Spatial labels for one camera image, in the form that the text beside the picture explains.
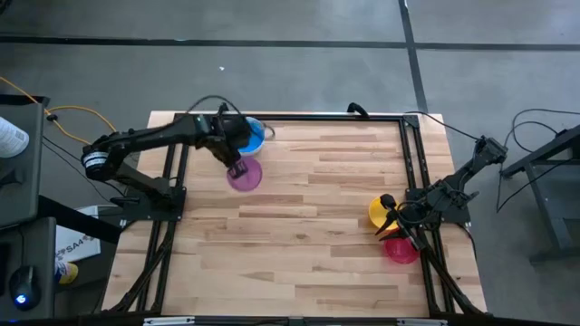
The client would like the dark grey box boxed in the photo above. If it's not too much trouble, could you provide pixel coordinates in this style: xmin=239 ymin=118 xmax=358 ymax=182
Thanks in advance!
xmin=0 ymin=93 xmax=51 ymax=230

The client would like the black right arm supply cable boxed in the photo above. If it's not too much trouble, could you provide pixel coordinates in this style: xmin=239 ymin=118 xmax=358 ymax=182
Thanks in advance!
xmin=404 ymin=110 xmax=482 ymax=142

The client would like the black desk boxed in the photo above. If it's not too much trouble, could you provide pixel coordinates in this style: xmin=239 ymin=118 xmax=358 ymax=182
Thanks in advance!
xmin=0 ymin=216 xmax=58 ymax=321

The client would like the silver bracket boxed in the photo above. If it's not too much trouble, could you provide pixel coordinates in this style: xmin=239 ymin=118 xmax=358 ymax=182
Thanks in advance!
xmin=397 ymin=318 xmax=449 ymax=326
xmin=143 ymin=316 xmax=196 ymax=326

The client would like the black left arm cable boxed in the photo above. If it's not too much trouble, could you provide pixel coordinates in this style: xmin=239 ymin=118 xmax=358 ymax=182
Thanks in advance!
xmin=185 ymin=93 xmax=276 ymax=139

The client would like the black floor cable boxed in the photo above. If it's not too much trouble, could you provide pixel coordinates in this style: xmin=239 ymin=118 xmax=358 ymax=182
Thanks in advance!
xmin=511 ymin=107 xmax=580 ymax=153
xmin=496 ymin=120 xmax=580 ymax=214

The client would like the yellow cable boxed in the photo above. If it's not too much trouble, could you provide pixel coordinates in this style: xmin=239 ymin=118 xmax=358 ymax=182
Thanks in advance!
xmin=0 ymin=75 xmax=118 ymax=146

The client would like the black beam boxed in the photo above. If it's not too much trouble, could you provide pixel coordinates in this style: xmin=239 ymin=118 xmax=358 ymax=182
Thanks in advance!
xmin=38 ymin=194 xmax=123 ymax=245

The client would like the white labelled bottle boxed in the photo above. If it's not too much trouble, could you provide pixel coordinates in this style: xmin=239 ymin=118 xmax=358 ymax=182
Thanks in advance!
xmin=0 ymin=116 xmax=31 ymax=158

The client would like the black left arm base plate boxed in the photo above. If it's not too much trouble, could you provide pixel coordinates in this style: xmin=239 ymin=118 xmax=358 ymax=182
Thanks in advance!
xmin=111 ymin=187 xmax=187 ymax=223

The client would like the yellow and blue package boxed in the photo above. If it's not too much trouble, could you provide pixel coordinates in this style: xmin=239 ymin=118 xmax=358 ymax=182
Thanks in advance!
xmin=54 ymin=261 xmax=79 ymax=285

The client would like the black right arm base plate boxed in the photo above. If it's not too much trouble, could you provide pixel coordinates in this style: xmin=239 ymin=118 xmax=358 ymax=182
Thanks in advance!
xmin=405 ymin=187 xmax=472 ymax=224

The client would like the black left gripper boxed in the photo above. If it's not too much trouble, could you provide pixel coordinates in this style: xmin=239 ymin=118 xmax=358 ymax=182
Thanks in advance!
xmin=210 ymin=112 xmax=253 ymax=180

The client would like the black aluminium frame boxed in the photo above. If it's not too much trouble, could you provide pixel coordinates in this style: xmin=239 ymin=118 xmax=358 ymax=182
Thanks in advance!
xmin=103 ymin=112 xmax=486 ymax=317

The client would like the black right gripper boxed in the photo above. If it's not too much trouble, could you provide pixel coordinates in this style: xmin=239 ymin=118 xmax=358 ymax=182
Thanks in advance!
xmin=374 ymin=193 xmax=430 ymax=253

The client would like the yellow bowl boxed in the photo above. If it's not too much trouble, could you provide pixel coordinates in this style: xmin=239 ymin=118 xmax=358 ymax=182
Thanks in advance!
xmin=368 ymin=196 xmax=400 ymax=231

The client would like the blue bowl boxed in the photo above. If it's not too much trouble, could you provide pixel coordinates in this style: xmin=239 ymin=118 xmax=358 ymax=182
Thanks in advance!
xmin=237 ymin=118 xmax=266 ymax=154

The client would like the red translucent bowl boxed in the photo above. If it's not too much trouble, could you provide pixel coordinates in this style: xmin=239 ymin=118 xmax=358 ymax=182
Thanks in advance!
xmin=383 ymin=235 xmax=421 ymax=265

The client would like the black metal stand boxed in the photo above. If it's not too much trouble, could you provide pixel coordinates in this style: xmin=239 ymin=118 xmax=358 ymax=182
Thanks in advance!
xmin=500 ymin=124 xmax=580 ymax=264

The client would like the thin black cable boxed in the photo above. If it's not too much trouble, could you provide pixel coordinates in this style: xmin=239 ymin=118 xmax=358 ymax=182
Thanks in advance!
xmin=42 ymin=135 xmax=114 ymax=201

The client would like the black computer mouse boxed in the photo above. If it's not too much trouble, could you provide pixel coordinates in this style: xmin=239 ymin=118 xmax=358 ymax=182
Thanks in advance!
xmin=8 ymin=264 xmax=42 ymax=312

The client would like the white bowl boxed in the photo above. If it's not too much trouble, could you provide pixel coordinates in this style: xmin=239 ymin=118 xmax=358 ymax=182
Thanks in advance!
xmin=235 ymin=116 xmax=267 ymax=158

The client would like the purple translucent bowl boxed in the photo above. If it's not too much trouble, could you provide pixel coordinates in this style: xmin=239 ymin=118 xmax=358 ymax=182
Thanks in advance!
xmin=226 ymin=156 xmax=264 ymax=193

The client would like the white printed SA4 box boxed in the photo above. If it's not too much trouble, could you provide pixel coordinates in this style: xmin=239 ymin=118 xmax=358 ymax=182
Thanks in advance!
xmin=54 ymin=206 xmax=102 ymax=264

